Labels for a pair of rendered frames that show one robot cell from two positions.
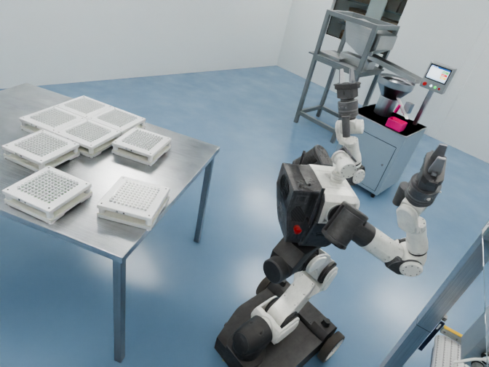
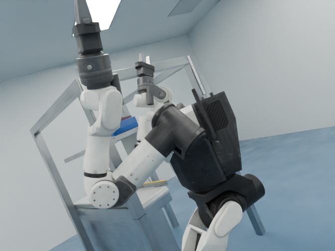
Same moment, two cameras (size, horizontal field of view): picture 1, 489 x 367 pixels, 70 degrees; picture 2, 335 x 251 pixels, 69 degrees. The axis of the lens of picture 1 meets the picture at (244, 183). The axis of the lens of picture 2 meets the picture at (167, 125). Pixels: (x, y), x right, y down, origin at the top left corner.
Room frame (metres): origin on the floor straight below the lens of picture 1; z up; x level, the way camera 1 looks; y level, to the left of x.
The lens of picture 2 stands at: (2.14, 0.00, 1.21)
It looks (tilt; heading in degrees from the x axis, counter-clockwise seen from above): 2 degrees down; 204
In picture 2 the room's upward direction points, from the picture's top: 24 degrees counter-clockwise
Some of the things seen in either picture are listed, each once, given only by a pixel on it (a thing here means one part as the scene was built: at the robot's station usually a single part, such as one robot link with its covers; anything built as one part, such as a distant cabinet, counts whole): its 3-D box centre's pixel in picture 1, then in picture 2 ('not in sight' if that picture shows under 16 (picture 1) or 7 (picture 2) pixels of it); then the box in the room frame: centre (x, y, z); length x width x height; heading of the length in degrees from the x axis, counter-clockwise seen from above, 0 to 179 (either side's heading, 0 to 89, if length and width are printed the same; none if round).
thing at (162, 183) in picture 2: not in sight; (118, 188); (0.46, -1.41, 0.82); 1.32 x 0.02 x 0.03; 67
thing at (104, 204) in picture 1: (135, 197); not in sight; (1.24, 0.47, 0.89); 0.25 x 0.24 x 0.02; 179
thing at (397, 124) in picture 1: (396, 124); not in sight; (3.35, -1.30, 0.80); 0.16 x 0.12 x 0.09; 52
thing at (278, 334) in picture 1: (275, 318); not in sight; (1.24, -0.34, 0.28); 0.21 x 0.20 x 0.13; 139
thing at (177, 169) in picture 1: (60, 147); not in sight; (1.61, 1.04, 0.81); 1.50 x 1.10 x 0.04; 80
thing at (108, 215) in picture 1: (134, 205); not in sight; (1.24, 0.47, 0.84); 0.24 x 0.24 x 0.02; 89
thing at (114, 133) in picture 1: (89, 133); not in sight; (1.70, 0.92, 0.89); 0.25 x 0.24 x 0.02; 166
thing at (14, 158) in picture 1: (43, 154); not in sight; (1.47, 1.05, 0.84); 0.24 x 0.24 x 0.02; 76
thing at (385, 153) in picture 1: (374, 150); not in sight; (3.60, -1.31, 0.38); 0.63 x 0.57 x 0.76; 52
